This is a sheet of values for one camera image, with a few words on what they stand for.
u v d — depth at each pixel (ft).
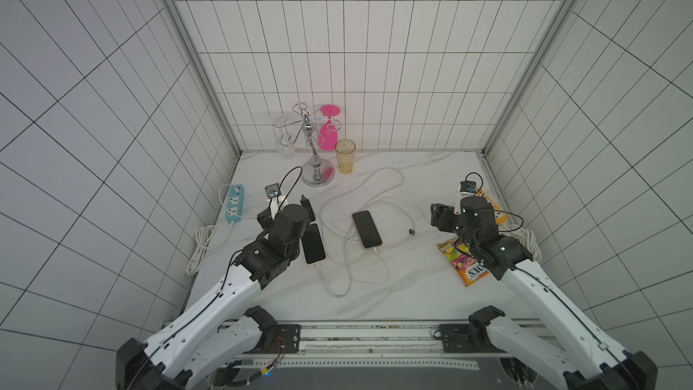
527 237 2.91
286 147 3.39
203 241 3.02
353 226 3.12
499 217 3.14
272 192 2.03
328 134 3.34
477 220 1.84
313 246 2.98
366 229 3.09
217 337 1.78
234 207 3.28
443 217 2.23
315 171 3.61
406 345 2.38
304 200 2.28
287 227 1.72
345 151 3.59
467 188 2.16
